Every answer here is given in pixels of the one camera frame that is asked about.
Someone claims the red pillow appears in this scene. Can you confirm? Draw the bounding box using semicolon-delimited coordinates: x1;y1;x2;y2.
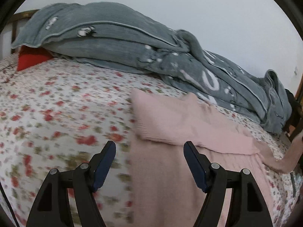
16;47;54;72

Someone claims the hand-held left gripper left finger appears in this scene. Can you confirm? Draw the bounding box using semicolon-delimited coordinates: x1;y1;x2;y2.
26;141;116;227

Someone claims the wooden headboard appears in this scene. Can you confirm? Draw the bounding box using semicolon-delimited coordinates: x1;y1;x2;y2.
5;9;39;55

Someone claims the grey printed blanket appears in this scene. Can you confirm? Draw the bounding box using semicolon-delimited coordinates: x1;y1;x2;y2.
11;3;293;134

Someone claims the wooden chair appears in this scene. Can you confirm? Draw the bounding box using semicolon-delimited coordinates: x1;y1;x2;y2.
283;109;303;142

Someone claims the pink knitted sweater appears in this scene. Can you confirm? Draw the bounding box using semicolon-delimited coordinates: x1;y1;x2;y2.
129;89;301;227

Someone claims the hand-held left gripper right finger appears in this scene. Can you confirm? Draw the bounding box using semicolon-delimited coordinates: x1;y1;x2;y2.
183;141;275;227

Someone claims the black cable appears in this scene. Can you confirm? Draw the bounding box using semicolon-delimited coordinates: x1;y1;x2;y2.
0;186;19;227

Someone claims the floral bed sheet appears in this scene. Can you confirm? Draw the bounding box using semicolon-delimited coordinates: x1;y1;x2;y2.
0;52;303;227

